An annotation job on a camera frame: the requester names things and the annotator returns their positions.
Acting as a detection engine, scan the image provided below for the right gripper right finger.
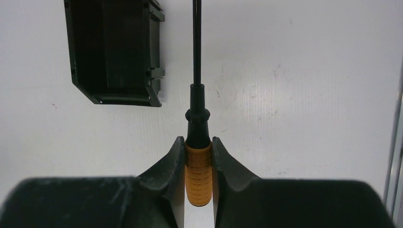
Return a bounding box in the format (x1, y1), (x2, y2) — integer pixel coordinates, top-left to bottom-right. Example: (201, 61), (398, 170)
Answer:
(211, 137), (394, 228)

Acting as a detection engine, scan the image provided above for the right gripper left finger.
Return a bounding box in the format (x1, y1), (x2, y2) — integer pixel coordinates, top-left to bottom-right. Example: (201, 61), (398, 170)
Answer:
(0, 136), (185, 228)

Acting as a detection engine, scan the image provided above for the orange black screwdriver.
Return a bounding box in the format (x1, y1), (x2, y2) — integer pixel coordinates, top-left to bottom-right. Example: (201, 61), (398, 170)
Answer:
(185, 0), (212, 207)

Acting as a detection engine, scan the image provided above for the black plastic bin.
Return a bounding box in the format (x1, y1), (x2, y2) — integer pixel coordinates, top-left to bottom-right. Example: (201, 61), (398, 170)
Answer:
(64, 0), (165, 107)

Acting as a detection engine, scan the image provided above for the aluminium frame rail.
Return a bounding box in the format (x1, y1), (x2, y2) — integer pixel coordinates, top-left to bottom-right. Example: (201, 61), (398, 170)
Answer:
(384, 70), (403, 224)

